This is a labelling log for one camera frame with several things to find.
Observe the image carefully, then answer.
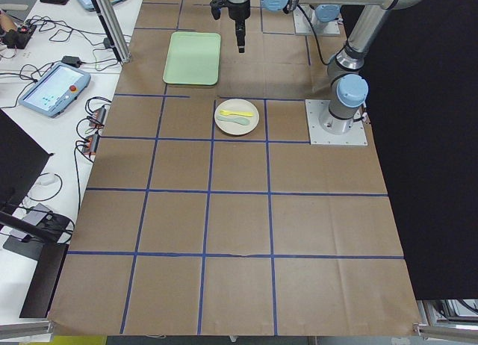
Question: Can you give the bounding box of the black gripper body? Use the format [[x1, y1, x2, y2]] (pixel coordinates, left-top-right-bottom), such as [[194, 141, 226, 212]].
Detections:
[[226, 0, 249, 22]]

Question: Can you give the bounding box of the beige round plate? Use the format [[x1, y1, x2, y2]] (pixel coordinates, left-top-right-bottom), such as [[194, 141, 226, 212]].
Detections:
[[214, 99, 260, 136]]

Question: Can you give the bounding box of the yellow plastic fork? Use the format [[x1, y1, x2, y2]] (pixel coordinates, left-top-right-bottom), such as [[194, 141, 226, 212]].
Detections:
[[219, 110, 255, 117]]

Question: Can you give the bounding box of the light green plastic spoon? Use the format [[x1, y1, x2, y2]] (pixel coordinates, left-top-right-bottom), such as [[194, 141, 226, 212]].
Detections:
[[216, 115, 250, 125]]

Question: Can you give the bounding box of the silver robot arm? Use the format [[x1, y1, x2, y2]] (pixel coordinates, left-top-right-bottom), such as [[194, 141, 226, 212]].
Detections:
[[260, 0, 422, 135]]

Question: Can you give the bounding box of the light green tray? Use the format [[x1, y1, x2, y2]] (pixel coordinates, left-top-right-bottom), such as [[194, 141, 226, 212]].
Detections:
[[163, 31, 221, 86]]

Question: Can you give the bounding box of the black power adapter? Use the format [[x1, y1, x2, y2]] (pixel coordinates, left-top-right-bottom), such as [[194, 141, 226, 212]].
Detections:
[[61, 55, 82, 68]]

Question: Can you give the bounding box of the near teach pendant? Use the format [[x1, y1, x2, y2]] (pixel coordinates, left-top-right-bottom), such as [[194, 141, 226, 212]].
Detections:
[[19, 62, 91, 117]]

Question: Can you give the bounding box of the black monitor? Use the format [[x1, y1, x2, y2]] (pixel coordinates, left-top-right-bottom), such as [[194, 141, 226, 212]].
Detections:
[[0, 111, 51, 214]]

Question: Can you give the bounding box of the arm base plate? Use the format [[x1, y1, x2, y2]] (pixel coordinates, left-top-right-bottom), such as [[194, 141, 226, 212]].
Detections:
[[294, 4, 341, 37], [305, 99, 368, 146]]

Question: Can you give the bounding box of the aluminium frame post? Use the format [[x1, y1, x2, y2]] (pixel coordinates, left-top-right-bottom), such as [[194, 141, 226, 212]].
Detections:
[[91, 0, 131, 63]]

